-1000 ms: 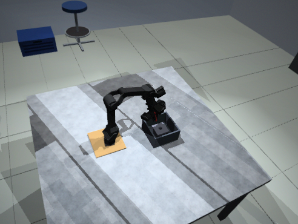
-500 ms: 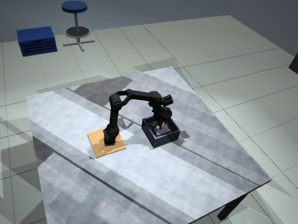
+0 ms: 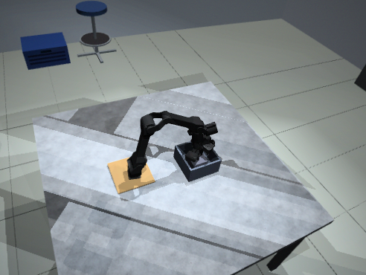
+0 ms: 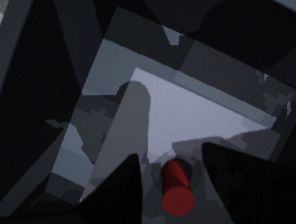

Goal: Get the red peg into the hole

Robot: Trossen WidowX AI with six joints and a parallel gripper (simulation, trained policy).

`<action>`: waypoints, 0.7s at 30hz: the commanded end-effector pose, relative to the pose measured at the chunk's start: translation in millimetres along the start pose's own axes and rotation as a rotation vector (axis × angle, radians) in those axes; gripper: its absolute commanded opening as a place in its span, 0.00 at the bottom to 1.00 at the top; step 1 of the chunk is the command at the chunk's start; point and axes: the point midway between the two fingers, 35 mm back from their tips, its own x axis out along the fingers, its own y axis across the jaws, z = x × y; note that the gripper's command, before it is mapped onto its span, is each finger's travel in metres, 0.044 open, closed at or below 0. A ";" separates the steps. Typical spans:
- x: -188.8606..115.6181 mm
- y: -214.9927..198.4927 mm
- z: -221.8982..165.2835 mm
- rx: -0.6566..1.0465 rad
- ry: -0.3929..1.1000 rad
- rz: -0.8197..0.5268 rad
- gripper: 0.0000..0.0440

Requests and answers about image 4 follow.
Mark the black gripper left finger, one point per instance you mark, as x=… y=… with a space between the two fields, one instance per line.
x=116 y=200

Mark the dark red peg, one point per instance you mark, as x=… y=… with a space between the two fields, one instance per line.
x=178 y=198

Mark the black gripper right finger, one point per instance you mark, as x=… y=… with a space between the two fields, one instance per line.
x=253 y=190

